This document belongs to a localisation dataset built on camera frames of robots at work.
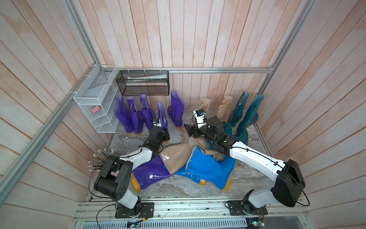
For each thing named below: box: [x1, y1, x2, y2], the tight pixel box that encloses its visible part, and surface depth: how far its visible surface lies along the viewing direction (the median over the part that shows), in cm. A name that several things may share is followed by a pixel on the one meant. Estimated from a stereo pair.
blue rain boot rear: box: [163, 164, 207, 186], surface depth 82 cm
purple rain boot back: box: [167, 90, 185, 128], surface depth 97 cm
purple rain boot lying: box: [130, 154, 171, 192], surface depth 83 cm
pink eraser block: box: [91, 105, 102, 114], surface depth 84 cm
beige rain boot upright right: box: [216, 95, 234, 123], surface depth 92 cm
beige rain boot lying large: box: [159, 127, 194, 175], surface depth 88 cm
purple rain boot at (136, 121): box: [126, 96, 144, 136], surface depth 92 cm
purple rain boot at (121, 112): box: [113, 95, 134, 134], surface depth 93 cm
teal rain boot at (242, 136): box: [223, 121, 249, 146], surface depth 100 cm
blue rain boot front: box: [185, 146, 237, 191], surface depth 79 cm
